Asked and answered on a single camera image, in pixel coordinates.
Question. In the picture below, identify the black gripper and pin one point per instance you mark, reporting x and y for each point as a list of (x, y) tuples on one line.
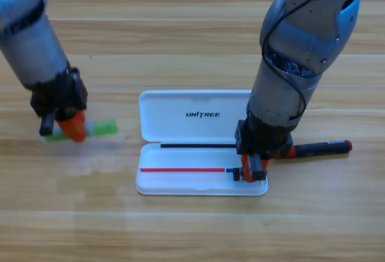
[(60, 93), (261, 141)]

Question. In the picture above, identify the black eraser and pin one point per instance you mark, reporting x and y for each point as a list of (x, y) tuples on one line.
[(237, 174)]

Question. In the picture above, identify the red and black marker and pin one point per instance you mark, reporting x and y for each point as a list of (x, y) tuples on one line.
[(322, 148)]

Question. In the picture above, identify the white Unitree pencil case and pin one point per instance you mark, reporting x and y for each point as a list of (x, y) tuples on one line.
[(186, 159)]

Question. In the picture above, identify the green and white marker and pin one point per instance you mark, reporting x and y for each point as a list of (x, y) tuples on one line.
[(102, 126)]

